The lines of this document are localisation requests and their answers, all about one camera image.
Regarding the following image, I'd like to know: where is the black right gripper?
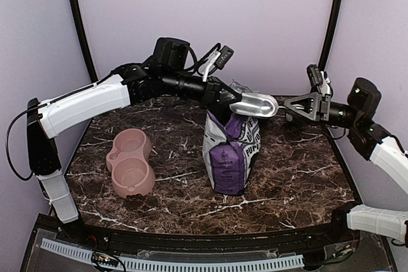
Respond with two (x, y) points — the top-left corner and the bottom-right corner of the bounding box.
(282, 91), (362, 129)

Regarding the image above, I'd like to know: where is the silver metal scoop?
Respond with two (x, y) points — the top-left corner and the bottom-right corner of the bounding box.
(228, 92), (288, 121)

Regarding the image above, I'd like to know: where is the purple pet food bag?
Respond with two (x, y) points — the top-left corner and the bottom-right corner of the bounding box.
(202, 106), (261, 196)

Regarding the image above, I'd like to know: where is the pink double pet bowl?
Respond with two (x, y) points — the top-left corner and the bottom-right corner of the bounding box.
(106, 129), (156, 198)

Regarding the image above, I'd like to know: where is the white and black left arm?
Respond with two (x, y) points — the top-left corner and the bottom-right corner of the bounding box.
(27, 38), (242, 244)

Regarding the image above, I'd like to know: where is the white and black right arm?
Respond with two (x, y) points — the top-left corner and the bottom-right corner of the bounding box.
(284, 77), (407, 247)

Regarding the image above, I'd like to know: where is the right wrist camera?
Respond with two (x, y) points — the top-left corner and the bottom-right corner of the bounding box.
(307, 64), (333, 97)

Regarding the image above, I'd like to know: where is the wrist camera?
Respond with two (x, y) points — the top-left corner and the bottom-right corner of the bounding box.
(201, 43), (235, 82)
(307, 64), (333, 97)

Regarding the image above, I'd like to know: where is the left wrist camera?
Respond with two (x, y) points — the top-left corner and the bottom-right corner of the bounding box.
(201, 43), (235, 82)

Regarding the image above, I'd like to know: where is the black right frame post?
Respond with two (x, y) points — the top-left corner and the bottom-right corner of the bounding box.
(318, 0), (342, 71)

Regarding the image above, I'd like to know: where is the black frame post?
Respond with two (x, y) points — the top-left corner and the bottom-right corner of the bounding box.
(318, 0), (342, 71)
(69, 0), (98, 82)

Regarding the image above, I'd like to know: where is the black front table rail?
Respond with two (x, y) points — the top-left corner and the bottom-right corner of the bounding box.
(57, 220), (361, 255)

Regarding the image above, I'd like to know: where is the black left frame post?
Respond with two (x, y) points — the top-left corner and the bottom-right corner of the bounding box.
(69, 0), (98, 82)

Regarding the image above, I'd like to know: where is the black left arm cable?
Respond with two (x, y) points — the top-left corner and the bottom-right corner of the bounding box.
(4, 109), (39, 182)

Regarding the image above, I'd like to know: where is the white slotted cable duct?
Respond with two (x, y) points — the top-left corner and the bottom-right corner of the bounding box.
(40, 238), (305, 271)

